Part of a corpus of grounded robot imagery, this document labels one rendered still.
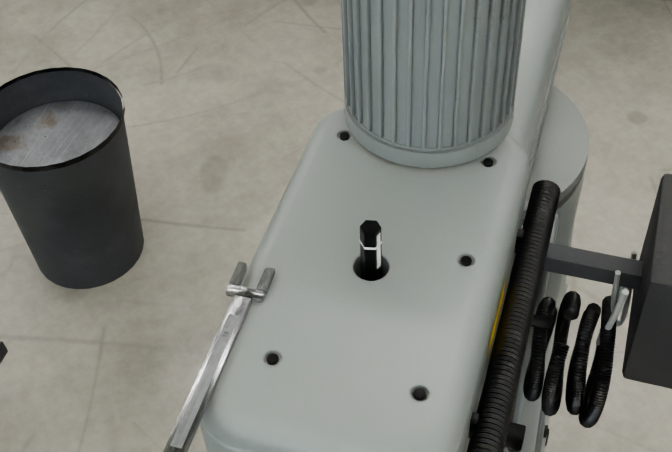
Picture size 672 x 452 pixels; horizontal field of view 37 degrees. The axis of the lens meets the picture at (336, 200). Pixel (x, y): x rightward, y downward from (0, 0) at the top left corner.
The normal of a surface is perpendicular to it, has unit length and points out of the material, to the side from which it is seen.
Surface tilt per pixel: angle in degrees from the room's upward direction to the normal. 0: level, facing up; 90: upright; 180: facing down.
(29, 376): 0
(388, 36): 90
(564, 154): 0
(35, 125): 0
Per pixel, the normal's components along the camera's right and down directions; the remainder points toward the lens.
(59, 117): -0.04, -0.69
